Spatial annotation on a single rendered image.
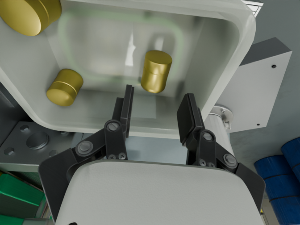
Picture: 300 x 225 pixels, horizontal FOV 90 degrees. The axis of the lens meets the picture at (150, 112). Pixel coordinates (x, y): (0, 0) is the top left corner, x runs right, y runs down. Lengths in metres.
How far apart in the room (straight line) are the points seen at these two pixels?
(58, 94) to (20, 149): 0.10
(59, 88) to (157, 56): 0.13
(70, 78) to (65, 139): 0.09
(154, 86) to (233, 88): 0.30
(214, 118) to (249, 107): 0.11
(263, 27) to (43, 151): 1.39
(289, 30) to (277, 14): 0.17
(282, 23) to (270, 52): 1.03
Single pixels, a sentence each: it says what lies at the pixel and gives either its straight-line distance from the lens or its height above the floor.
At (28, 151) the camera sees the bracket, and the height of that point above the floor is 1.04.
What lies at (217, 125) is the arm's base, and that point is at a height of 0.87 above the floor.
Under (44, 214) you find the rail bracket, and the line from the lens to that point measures 0.24.
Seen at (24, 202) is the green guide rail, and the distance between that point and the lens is 0.39.
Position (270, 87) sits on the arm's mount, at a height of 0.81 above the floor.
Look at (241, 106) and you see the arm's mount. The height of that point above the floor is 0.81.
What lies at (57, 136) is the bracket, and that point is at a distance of 0.27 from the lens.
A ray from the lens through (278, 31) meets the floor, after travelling 1.49.
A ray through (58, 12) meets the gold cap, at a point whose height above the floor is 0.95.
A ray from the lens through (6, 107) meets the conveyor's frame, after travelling 0.30.
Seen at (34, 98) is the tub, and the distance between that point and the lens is 0.23.
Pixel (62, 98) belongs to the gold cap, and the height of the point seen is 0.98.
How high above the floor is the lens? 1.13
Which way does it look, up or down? 40 degrees down
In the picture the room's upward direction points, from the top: 179 degrees counter-clockwise
